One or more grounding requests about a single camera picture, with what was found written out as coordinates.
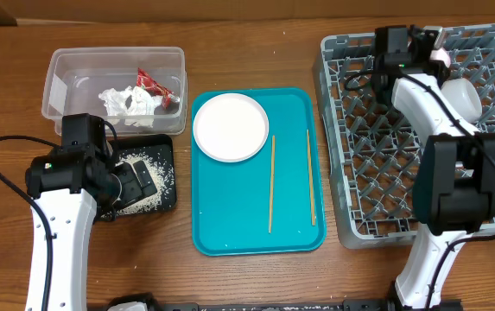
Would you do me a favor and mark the small pink bowl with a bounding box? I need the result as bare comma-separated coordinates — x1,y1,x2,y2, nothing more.
429,48,452,69

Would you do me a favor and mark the white napkin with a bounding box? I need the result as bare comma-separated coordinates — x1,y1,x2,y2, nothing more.
98,86,162,127

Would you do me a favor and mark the red snack wrapper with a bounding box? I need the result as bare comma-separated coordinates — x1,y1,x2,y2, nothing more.
136,67,181,109

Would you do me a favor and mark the large white plate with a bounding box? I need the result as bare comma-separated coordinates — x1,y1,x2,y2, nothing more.
193,93,270,162

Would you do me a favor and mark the wooden chopstick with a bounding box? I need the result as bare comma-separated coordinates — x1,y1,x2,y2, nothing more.
306,129,316,226
268,136,276,234

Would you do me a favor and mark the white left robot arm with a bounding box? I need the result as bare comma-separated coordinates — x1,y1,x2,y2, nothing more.
26,114,123,310

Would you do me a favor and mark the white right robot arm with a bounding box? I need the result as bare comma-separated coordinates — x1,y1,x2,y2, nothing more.
371,26,495,310

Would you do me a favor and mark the grey dishwasher rack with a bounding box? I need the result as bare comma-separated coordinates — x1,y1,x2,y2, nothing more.
314,24,495,249

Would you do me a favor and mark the black plastic tray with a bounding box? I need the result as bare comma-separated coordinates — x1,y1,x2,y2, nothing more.
54,132,178,222

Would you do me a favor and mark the clear plastic bin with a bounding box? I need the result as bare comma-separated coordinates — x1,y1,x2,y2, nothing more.
41,47,187,136

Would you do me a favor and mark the cooked rice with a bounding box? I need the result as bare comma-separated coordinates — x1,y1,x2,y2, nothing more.
117,149,175,216

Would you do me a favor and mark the teal serving tray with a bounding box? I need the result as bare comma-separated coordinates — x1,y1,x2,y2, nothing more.
191,87,327,256

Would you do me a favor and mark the black frame rail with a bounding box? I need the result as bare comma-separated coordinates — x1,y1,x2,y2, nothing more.
162,299,395,311

